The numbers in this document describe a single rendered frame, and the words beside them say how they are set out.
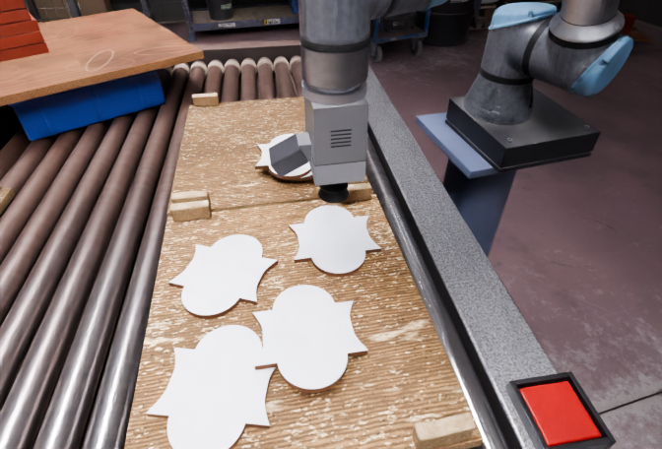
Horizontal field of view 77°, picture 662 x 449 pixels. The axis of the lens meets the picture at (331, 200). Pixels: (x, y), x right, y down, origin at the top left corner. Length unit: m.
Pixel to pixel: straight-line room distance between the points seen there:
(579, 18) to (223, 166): 0.67
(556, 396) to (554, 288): 1.48
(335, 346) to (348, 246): 0.17
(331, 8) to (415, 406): 0.41
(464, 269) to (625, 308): 1.48
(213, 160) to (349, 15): 0.49
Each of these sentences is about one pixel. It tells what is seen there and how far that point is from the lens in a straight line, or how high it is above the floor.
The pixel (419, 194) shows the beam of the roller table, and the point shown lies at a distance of 0.78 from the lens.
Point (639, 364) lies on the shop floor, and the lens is 1.93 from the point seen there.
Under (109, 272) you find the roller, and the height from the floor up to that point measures 0.92.
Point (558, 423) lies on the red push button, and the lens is 0.54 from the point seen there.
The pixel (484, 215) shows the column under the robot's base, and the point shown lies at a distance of 1.15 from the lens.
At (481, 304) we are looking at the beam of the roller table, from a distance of 0.62.
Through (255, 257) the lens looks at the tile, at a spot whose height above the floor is 0.94.
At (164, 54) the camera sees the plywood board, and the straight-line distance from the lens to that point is 1.10.
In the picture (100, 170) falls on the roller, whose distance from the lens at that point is 0.94.
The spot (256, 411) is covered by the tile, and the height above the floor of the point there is 0.94.
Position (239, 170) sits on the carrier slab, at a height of 0.94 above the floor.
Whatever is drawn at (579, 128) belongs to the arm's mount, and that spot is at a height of 0.93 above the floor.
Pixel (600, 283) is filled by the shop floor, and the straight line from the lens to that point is 2.14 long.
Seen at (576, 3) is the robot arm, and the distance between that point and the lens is 0.86.
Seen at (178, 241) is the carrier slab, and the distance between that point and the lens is 0.68.
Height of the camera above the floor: 1.38
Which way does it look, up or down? 38 degrees down
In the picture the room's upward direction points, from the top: straight up
